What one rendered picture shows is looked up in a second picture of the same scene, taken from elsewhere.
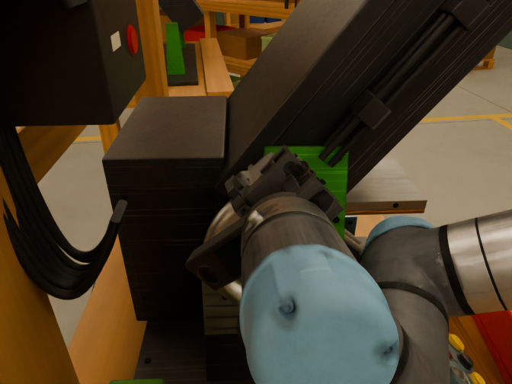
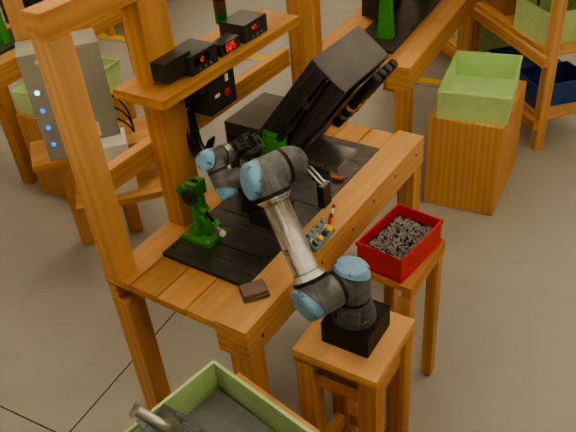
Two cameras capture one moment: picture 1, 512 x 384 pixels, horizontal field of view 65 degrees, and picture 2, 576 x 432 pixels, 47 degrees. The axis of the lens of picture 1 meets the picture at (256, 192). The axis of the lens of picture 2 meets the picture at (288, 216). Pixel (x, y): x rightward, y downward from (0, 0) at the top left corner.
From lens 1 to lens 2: 229 cm
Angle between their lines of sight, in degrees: 33
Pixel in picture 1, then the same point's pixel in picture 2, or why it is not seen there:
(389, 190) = (329, 160)
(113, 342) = not seen: hidden behind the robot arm
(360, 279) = (210, 153)
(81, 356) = (211, 192)
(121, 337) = not seen: hidden behind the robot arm
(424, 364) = (225, 174)
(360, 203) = (312, 161)
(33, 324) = (188, 162)
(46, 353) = (190, 172)
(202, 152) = (254, 126)
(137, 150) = (237, 120)
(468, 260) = not seen: hidden behind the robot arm
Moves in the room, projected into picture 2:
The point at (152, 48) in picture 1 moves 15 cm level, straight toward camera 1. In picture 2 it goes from (301, 53) to (290, 66)
